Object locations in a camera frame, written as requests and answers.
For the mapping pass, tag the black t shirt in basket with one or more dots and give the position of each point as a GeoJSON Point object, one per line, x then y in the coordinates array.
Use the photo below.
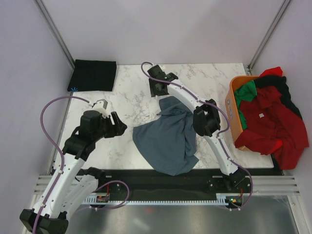
{"type": "Point", "coordinates": [280, 84]}

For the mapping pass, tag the red t shirt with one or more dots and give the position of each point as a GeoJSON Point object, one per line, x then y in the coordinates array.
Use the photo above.
{"type": "Point", "coordinates": [272, 128]}

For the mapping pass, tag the white slotted cable duct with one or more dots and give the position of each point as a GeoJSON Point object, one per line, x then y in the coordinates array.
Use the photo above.
{"type": "Point", "coordinates": [221, 200]}

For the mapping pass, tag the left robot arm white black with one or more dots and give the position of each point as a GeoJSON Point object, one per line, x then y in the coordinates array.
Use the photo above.
{"type": "Point", "coordinates": [53, 211]}

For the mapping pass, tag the green t shirt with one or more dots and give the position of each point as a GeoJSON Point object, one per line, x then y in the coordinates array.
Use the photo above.
{"type": "Point", "coordinates": [246, 92]}

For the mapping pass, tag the folded black t shirt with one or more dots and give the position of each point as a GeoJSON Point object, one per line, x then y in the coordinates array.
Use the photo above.
{"type": "Point", "coordinates": [93, 75]}

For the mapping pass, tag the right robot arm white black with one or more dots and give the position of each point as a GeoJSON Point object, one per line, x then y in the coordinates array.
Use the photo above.
{"type": "Point", "coordinates": [209, 122]}

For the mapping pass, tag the orange plastic basket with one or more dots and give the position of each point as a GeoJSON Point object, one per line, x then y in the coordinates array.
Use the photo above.
{"type": "Point", "coordinates": [231, 107]}

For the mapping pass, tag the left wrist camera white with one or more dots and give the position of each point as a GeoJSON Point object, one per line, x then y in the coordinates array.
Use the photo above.
{"type": "Point", "coordinates": [100, 106]}

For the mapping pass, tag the aluminium frame extrusion base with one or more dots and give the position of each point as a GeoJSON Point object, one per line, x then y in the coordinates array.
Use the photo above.
{"type": "Point", "coordinates": [262, 185]}

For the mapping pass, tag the aluminium frame post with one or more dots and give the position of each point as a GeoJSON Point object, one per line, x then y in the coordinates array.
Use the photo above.
{"type": "Point", "coordinates": [274, 24]}
{"type": "Point", "coordinates": [53, 28]}

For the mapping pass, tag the left aluminium frame post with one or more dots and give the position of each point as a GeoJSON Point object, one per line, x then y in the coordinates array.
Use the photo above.
{"type": "Point", "coordinates": [53, 28]}

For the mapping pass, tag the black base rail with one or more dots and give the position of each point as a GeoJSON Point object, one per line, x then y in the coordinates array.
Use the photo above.
{"type": "Point", "coordinates": [150, 185]}

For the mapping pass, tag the blue-grey t shirt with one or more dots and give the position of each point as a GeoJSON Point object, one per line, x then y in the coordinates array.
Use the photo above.
{"type": "Point", "coordinates": [168, 144]}

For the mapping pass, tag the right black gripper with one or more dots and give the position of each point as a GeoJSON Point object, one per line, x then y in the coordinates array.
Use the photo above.
{"type": "Point", "coordinates": [153, 91]}

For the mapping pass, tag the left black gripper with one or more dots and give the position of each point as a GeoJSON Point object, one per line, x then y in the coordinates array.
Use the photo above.
{"type": "Point", "coordinates": [121, 126]}

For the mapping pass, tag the right aluminium frame post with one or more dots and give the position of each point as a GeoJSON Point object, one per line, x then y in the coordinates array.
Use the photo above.
{"type": "Point", "coordinates": [274, 24]}

